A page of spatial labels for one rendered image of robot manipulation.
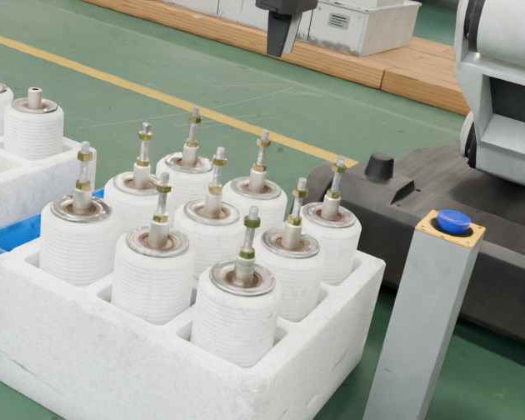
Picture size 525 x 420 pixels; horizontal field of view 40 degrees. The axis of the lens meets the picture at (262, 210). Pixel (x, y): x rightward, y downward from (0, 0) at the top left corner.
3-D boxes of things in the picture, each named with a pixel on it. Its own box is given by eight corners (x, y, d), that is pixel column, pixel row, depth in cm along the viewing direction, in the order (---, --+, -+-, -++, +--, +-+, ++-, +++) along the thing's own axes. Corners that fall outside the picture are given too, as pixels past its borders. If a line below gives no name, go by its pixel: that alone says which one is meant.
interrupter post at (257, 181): (261, 195, 105) (265, 174, 104) (245, 192, 105) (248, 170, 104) (265, 189, 107) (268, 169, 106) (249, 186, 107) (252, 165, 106)
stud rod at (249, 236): (242, 271, 81) (253, 209, 78) (237, 267, 81) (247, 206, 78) (250, 269, 81) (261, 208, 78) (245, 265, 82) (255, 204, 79)
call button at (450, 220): (439, 220, 91) (443, 205, 90) (470, 231, 90) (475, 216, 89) (429, 230, 88) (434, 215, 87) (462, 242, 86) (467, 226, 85)
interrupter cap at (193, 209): (171, 212, 95) (171, 207, 95) (207, 197, 101) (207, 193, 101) (216, 233, 92) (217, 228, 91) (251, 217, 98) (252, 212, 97)
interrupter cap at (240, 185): (275, 206, 102) (276, 202, 102) (223, 193, 103) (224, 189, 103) (285, 187, 109) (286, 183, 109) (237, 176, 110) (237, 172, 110)
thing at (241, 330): (209, 443, 83) (232, 310, 76) (166, 394, 90) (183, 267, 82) (274, 417, 89) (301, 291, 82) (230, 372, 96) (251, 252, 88)
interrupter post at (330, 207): (340, 220, 101) (345, 198, 100) (327, 222, 100) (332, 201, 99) (328, 212, 103) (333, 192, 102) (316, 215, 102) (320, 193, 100)
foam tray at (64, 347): (161, 270, 130) (172, 177, 123) (361, 360, 115) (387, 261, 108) (-13, 375, 98) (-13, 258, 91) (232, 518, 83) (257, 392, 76)
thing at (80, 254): (105, 354, 95) (116, 231, 87) (29, 347, 94) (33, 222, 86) (113, 313, 103) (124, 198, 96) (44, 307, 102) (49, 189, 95)
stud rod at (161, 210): (152, 232, 86) (159, 172, 83) (157, 229, 87) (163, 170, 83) (160, 234, 85) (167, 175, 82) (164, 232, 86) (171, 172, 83)
